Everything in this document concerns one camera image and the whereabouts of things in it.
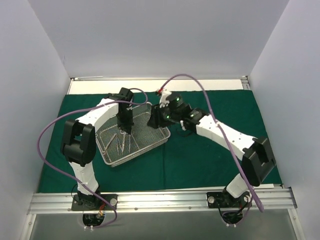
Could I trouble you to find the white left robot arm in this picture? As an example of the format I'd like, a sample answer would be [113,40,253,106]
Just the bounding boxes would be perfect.
[61,87,134,210]

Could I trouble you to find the steel tweezers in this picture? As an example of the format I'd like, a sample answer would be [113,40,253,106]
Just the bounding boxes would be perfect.
[104,133,117,151]

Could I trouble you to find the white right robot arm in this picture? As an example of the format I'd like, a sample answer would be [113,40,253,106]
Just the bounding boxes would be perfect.
[147,89,276,207]

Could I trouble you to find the dark green surgical cloth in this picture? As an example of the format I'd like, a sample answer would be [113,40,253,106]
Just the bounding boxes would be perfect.
[38,90,267,193]

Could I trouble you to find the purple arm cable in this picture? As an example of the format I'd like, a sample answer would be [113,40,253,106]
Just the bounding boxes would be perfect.
[156,74,265,226]
[36,87,150,230]

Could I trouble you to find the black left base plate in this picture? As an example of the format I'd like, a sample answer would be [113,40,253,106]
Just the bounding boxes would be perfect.
[71,192,118,211]

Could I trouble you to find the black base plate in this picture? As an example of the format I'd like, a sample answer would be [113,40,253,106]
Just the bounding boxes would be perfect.
[71,192,118,211]
[206,191,251,209]

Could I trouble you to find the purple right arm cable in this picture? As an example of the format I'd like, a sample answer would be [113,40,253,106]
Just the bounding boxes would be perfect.
[156,74,265,226]

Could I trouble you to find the steel surgical forceps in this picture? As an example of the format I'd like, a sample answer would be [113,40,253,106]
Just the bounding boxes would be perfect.
[120,131,128,153]

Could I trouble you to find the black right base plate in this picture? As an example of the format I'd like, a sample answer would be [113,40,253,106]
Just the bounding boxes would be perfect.
[206,191,251,209]

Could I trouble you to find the steel wire mesh tray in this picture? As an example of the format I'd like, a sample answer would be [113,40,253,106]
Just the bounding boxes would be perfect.
[95,102,171,167]

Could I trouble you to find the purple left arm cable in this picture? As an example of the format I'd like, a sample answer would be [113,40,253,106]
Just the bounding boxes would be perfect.
[36,87,150,230]

